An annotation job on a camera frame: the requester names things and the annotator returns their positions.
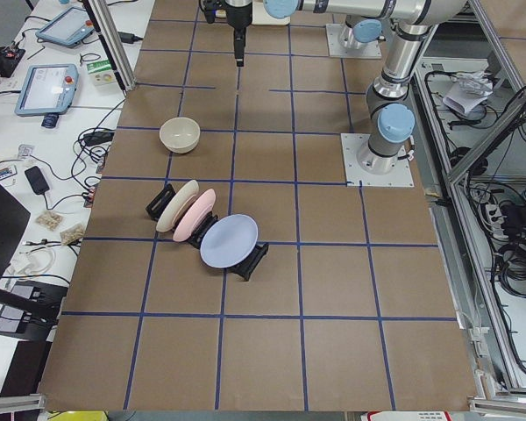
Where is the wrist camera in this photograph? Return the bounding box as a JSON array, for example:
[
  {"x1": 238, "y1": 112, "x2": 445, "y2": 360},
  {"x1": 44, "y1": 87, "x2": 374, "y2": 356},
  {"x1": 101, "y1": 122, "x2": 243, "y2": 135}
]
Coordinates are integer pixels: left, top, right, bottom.
[{"x1": 199, "y1": 0, "x2": 225, "y2": 25}]

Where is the teach pendant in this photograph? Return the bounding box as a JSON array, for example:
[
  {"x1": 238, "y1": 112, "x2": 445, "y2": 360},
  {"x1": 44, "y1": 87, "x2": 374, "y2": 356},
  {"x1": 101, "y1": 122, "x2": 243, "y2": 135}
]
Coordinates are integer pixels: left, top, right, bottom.
[
  {"x1": 36, "y1": 7, "x2": 94, "y2": 47},
  {"x1": 15, "y1": 64, "x2": 79, "y2": 117}
]

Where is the near teach pendant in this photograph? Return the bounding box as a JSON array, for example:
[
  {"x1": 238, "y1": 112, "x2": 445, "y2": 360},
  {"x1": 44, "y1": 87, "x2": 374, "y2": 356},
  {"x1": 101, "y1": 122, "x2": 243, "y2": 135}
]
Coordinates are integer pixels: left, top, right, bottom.
[{"x1": 15, "y1": 64, "x2": 79, "y2": 117}]

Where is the far teach pendant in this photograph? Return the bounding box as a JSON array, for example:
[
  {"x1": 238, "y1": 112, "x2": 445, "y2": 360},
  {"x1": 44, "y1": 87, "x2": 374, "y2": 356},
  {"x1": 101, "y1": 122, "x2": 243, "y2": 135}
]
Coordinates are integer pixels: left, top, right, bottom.
[{"x1": 36, "y1": 7, "x2": 94, "y2": 47}]

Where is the green white box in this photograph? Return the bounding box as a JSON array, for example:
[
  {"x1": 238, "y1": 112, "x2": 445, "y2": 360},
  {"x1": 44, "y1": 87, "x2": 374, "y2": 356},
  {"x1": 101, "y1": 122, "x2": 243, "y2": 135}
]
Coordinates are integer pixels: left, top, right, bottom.
[{"x1": 86, "y1": 60, "x2": 117, "y2": 86}]

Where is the pink plate in rack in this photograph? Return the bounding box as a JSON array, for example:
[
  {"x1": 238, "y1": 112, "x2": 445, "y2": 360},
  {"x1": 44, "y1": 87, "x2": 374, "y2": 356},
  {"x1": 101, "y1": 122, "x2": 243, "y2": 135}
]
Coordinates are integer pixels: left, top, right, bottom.
[{"x1": 173, "y1": 189, "x2": 216, "y2": 242}]

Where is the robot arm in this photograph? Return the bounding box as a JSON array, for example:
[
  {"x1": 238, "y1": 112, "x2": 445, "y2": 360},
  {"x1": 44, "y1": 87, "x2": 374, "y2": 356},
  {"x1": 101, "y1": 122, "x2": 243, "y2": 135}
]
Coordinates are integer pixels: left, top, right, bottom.
[
  {"x1": 263, "y1": 0, "x2": 465, "y2": 175},
  {"x1": 338, "y1": 15, "x2": 382, "y2": 59}
]

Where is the blue plate in rack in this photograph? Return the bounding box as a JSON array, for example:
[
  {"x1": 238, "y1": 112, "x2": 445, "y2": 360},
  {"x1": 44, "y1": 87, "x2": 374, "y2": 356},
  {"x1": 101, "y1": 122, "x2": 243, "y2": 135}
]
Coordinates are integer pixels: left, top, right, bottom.
[{"x1": 200, "y1": 214, "x2": 259, "y2": 268}]

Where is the cream bowl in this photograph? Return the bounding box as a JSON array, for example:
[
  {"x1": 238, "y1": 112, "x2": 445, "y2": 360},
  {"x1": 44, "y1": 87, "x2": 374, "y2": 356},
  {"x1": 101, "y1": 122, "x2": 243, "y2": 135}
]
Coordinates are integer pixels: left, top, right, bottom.
[{"x1": 159, "y1": 117, "x2": 201, "y2": 153}]

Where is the black dish rack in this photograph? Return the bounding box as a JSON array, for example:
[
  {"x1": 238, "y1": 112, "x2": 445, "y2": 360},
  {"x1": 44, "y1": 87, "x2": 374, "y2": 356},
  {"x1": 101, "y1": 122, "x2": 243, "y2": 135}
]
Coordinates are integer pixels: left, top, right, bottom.
[{"x1": 146, "y1": 184, "x2": 269, "y2": 281}]

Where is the black phone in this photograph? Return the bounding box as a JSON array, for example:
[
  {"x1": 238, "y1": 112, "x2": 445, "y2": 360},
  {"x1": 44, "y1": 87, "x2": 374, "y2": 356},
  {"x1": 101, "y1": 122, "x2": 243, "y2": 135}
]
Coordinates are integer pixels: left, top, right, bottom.
[{"x1": 25, "y1": 166, "x2": 50, "y2": 196}]

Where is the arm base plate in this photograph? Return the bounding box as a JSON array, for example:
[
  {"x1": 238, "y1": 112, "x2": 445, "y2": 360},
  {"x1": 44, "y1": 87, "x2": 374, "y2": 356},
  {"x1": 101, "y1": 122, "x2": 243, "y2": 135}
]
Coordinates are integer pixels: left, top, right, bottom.
[
  {"x1": 340, "y1": 133, "x2": 415, "y2": 189},
  {"x1": 325, "y1": 24, "x2": 381, "y2": 60}
]

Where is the cream plate in rack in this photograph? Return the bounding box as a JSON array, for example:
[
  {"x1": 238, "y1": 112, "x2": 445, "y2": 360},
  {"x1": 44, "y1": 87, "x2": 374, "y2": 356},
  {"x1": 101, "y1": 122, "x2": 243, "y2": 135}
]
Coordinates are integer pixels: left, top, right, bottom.
[{"x1": 156, "y1": 180, "x2": 199, "y2": 232}]

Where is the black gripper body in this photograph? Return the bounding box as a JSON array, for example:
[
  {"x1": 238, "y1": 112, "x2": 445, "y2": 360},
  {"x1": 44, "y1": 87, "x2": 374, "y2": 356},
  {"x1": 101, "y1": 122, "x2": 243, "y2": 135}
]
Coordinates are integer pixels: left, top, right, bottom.
[{"x1": 225, "y1": 0, "x2": 251, "y2": 49}]

